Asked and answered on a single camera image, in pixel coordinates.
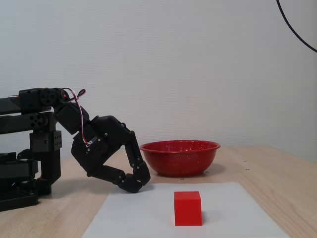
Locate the black hanging cable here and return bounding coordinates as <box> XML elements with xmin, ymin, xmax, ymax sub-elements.
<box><xmin>276</xmin><ymin>0</ymin><xmax>317</xmax><ymax>53</ymax></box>

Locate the red white gripper servo wire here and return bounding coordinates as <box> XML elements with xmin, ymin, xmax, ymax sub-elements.
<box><xmin>60</xmin><ymin>88</ymin><xmax>96</xmax><ymax>147</ymax></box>

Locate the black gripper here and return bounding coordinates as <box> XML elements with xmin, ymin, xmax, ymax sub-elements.
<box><xmin>71</xmin><ymin>115</ymin><xmax>151</xmax><ymax>194</ymax></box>

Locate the red cube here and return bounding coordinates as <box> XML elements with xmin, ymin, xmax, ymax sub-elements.
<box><xmin>173</xmin><ymin>191</ymin><xmax>203</xmax><ymax>227</ymax></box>

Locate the white paper sheet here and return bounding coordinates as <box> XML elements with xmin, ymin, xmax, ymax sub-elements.
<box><xmin>81</xmin><ymin>182</ymin><xmax>290</xmax><ymax>238</ymax></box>

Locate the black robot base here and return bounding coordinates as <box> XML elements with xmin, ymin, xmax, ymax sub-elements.
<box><xmin>0</xmin><ymin>130</ymin><xmax>63</xmax><ymax>212</ymax></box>

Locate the red speckled bowl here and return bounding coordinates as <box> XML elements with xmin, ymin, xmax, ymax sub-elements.
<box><xmin>139</xmin><ymin>140</ymin><xmax>221</xmax><ymax>178</ymax></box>

